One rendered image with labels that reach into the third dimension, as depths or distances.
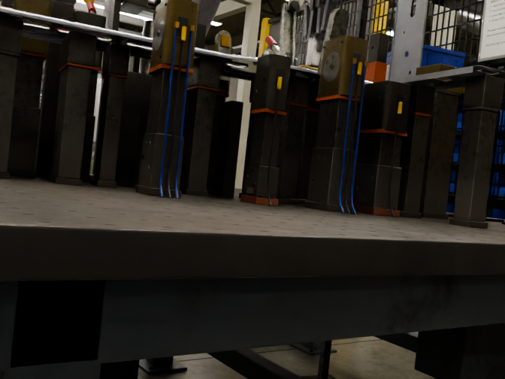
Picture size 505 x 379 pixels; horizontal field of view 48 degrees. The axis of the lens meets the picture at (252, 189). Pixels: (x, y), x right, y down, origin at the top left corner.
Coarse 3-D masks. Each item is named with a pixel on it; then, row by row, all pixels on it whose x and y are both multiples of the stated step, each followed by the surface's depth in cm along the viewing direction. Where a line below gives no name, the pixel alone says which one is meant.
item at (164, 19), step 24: (168, 0) 98; (168, 24) 98; (192, 24) 100; (168, 48) 98; (192, 48) 100; (168, 72) 99; (192, 72) 101; (168, 96) 98; (168, 120) 100; (144, 144) 104; (168, 144) 100; (144, 168) 103; (168, 168) 100; (144, 192) 101; (168, 192) 98
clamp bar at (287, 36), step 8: (288, 8) 149; (296, 8) 147; (280, 16) 151; (288, 16) 150; (280, 24) 150; (288, 24) 150; (280, 32) 150; (288, 32) 150; (280, 40) 149; (288, 40) 150; (280, 48) 149; (288, 48) 150
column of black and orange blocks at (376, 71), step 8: (376, 40) 162; (384, 40) 162; (376, 48) 162; (384, 48) 162; (368, 56) 165; (376, 56) 162; (384, 56) 163; (368, 64) 164; (376, 64) 161; (384, 64) 162; (368, 72) 164; (376, 72) 161; (384, 72) 163; (368, 80) 164; (376, 80) 162
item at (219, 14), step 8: (96, 0) 899; (232, 0) 822; (240, 0) 818; (248, 0) 823; (256, 0) 831; (224, 8) 893; (232, 8) 872; (240, 8) 858; (216, 16) 913; (224, 16) 908; (128, 32) 1091; (136, 32) 1100
